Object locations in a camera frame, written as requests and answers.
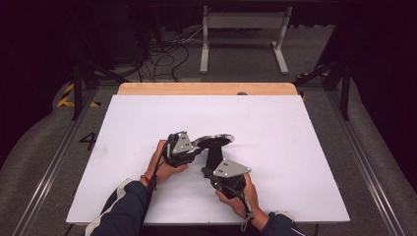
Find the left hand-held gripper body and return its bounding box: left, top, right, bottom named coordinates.
left=162, top=131, right=202, bottom=168

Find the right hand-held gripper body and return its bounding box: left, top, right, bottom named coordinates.
left=209, top=157, right=253, bottom=200

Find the oval silver photo frame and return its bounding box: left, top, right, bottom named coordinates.
left=193, top=132, right=236, bottom=171

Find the person's left hand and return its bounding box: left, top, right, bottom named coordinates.
left=144, top=139, right=190, bottom=185

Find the person's right hand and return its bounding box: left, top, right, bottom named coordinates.
left=214, top=172, right=263, bottom=220

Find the wooden table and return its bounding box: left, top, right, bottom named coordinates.
left=117, top=82, right=299, bottom=96

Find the white board sheet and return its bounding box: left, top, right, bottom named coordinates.
left=66, top=94, right=351, bottom=226

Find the black metal stand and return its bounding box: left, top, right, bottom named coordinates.
left=69, top=48, right=130, bottom=121
left=292, top=58, right=352, bottom=121

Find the white metal stand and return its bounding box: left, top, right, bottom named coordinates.
left=200, top=4, right=294, bottom=76

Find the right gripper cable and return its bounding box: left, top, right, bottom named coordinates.
left=224, top=185, right=255, bottom=232

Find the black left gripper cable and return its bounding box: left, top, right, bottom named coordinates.
left=141, top=150, right=166, bottom=227

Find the bundle of floor cables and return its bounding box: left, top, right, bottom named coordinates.
left=137, top=28, right=205, bottom=83

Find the aluminium floor rail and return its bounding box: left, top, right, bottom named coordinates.
left=324, top=89, right=408, bottom=236
left=12, top=88, right=100, bottom=236

